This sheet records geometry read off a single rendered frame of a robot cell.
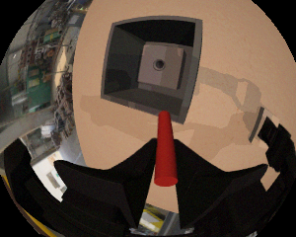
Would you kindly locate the red peg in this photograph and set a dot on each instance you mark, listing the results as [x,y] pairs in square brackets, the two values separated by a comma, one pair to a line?
[165,166]

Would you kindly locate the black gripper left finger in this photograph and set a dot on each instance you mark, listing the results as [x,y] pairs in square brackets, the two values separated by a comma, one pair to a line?
[125,185]

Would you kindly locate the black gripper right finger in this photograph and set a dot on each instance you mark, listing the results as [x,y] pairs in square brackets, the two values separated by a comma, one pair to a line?
[202,186]

